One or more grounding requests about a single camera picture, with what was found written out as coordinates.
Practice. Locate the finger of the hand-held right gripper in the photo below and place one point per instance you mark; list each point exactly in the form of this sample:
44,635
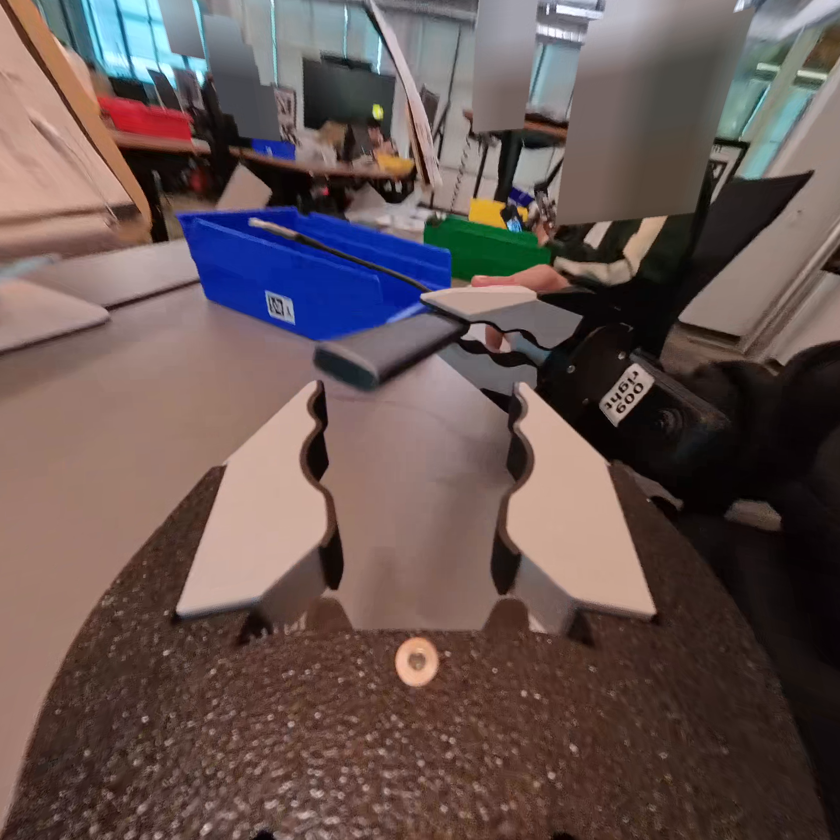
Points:
499,305
499,374

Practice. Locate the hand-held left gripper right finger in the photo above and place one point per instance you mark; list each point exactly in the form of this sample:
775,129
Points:
577,525

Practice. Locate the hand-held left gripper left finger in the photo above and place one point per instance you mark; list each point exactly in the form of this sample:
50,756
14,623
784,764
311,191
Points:
262,525

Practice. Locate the grey USB hub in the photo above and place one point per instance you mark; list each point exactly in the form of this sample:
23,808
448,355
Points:
394,348

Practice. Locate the person's right forearm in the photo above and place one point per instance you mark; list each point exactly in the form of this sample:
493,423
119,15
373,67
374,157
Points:
754,394

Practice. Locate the grey desk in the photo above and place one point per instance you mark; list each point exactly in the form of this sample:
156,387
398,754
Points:
164,426

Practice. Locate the person's right hand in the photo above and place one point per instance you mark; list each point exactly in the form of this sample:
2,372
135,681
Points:
531,277

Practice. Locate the green plastic bin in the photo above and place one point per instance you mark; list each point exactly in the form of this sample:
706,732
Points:
479,253

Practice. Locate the small black handheld device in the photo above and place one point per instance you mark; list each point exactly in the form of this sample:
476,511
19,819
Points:
513,220

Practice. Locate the yellow plastic bin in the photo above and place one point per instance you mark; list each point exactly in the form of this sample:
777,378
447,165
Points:
485,213

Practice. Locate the wooden document stand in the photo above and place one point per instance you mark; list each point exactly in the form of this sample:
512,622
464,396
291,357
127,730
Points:
420,144
39,164

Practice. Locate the blue plastic bin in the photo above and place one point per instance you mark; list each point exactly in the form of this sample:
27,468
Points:
262,275
274,149

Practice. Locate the black monitor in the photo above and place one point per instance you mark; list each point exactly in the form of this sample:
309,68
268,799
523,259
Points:
348,95

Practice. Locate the small marker sign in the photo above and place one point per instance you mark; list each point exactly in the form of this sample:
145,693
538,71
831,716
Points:
728,164

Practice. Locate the white cardboard box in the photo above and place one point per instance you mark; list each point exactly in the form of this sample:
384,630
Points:
243,190

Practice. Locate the long wooden table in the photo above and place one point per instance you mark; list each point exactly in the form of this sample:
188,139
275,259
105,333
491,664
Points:
157,143

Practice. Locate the red plastic bin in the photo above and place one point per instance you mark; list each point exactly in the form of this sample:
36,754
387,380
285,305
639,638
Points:
144,118

